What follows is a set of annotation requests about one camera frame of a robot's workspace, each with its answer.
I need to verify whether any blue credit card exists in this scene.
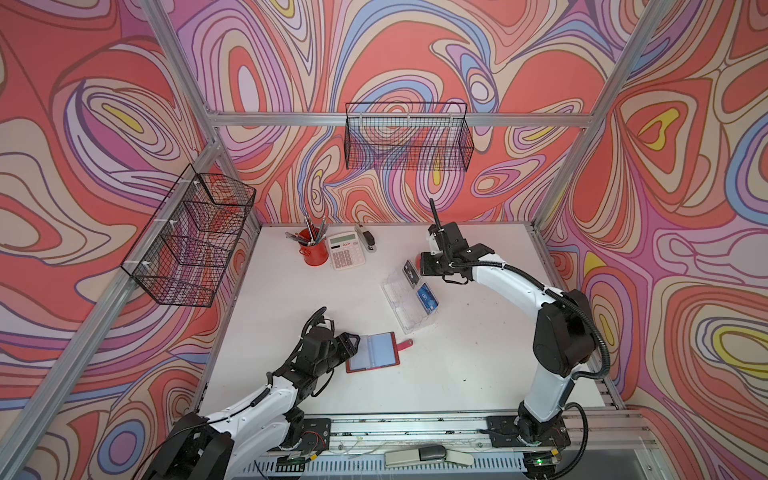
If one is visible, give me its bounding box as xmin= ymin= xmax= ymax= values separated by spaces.
xmin=416 ymin=283 xmax=439 ymax=315

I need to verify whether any black VIP credit card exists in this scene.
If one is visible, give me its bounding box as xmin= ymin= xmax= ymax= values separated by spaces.
xmin=403 ymin=260 xmax=420 ymax=288

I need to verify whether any red leather card holder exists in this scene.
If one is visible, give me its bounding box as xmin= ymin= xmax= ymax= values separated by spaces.
xmin=345 ymin=332 xmax=414 ymax=373

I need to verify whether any clear acrylic card stand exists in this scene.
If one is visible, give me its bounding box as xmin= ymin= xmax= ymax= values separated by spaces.
xmin=381 ymin=259 xmax=438 ymax=335

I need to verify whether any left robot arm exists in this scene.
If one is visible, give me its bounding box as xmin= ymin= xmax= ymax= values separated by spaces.
xmin=134 ymin=320 xmax=361 ymax=479

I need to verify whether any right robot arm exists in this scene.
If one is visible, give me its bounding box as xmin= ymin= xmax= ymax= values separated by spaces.
xmin=419 ymin=220 xmax=610 ymax=446

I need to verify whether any grey black stapler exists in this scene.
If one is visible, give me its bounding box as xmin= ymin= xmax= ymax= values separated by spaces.
xmin=355 ymin=223 xmax=376 ymax=253

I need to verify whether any red metal pen bucket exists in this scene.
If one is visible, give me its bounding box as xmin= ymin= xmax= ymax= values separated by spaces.
xmin=299 ymin=241 xmax=329 ymax=267

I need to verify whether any pink desk calculator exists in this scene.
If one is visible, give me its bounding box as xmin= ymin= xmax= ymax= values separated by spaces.
xmin=326 ymin=231 xmax=366 ymax=271

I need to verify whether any pens and pencils bunch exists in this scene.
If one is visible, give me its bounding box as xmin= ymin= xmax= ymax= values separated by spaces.
xmin=285 ymin=217 xmax=328 ymax=247

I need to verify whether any grey foot pedal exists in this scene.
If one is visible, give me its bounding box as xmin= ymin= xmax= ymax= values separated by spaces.
xmin=384 ymin=445 xmax=475 ymax=468

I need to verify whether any black wire basket back wall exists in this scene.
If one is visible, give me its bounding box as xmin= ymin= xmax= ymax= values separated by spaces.
xmin=344 ymin=101 xmax=475 ymax=172

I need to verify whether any black wire basket wall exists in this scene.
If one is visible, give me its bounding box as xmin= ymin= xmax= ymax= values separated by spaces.
xmin=121 ymin=165 xmax=256 ymax=308
xmin=344 ymin=101 xmax=475 ymax=172

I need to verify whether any black wire basket left wall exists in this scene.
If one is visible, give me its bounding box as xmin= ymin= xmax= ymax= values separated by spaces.
xmin=121 ymin=165 xmax=256 ymax=308

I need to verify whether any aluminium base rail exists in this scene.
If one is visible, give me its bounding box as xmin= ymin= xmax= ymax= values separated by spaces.
xmin=293 ymin=408 xmax=660 ymax=456

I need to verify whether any aluminium frame post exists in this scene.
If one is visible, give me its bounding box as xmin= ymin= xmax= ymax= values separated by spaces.
xmin=140 ymin=0 xmax=265 ymax=232

